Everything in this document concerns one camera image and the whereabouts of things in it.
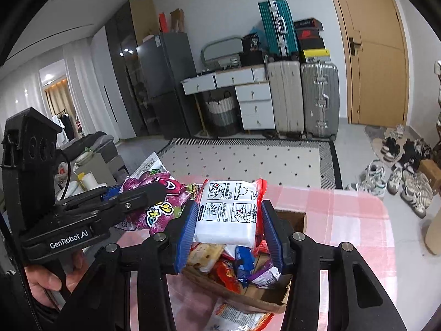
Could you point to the purple candy packet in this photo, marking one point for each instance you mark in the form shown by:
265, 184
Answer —
162, 210

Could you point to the arched mirror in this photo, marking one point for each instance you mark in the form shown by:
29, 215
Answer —
220, 51

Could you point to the cream waste bin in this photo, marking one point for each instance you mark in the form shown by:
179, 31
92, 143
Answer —
433, 234

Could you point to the pink checked tablecloth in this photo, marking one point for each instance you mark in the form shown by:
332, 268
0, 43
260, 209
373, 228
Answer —
337, 220

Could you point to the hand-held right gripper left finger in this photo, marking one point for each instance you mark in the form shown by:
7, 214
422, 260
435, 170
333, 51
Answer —
187, 238

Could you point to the yellow black shoe box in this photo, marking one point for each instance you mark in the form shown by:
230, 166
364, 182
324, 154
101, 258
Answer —
316, 56

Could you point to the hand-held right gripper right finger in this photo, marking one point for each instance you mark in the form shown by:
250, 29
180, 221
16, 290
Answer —
272, 238

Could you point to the silver suitcase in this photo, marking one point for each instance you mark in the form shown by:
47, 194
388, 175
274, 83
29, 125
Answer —
320, 100

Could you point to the small brown cardboard box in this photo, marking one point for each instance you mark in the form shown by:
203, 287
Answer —
430, 172

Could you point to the flat cardboard sheets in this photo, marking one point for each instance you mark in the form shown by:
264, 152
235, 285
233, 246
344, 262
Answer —
144, 17

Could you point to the teal suitcase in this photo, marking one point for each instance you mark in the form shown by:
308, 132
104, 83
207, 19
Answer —
277, 27

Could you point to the black shoe box red logo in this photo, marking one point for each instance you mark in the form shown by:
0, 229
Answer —
310, 39

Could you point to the black shoe box red stripe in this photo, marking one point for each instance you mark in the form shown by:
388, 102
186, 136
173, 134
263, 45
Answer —
308, 24

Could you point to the white dotted rug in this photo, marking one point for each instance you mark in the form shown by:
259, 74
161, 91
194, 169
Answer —
241, 162

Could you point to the black printed bag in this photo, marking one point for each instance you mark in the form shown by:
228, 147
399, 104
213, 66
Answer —
250, 43

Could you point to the grey white appliance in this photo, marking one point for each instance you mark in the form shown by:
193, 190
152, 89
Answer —
103, 165

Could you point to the small purple white packet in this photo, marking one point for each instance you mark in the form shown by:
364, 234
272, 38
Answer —
265, 275

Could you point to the person's left hand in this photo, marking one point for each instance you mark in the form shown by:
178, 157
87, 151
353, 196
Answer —
38, 279

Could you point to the clear cookie packet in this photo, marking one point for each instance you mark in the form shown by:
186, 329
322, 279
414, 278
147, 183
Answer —
206, 255

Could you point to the white cup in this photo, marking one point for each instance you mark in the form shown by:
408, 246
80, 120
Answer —
91, 182

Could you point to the person's left forearm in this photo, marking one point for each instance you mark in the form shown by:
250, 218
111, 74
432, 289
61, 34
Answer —
13, 303

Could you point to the dark grey fridge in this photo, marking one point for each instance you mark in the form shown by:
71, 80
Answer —
168, 82

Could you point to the orange noodle packet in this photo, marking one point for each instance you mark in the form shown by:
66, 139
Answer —
241, 317

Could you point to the grey printed paper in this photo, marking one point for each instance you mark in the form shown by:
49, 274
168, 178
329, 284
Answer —
148, 165

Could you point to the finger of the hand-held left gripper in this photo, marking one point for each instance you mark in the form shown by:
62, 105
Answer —
110, 191
137, 196

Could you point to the wooden door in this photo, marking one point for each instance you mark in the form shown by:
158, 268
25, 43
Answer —
375, 48

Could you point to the grey white laundry basket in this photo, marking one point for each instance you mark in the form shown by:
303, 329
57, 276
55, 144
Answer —
222, 115

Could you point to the white red-edged snack packet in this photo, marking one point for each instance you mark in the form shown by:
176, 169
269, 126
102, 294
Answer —
227, 213

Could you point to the white curtain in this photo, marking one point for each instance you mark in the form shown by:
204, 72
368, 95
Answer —
86, 86

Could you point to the grey doormat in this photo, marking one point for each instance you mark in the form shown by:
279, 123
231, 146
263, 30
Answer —
373, 134

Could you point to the white desk with drawers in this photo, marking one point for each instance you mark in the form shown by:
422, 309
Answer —
255, 107

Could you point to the dark glass cabinet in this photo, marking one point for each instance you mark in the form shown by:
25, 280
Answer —
124, 69

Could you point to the pile of shoes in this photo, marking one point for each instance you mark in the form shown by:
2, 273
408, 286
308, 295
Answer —
406, 179

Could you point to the blue snack packet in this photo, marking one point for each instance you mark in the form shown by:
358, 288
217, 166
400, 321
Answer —
244, 262

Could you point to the red snack packet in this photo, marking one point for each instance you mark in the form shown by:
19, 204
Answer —
227, 275

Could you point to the beige suitcase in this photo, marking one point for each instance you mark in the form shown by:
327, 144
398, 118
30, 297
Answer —
286, 100

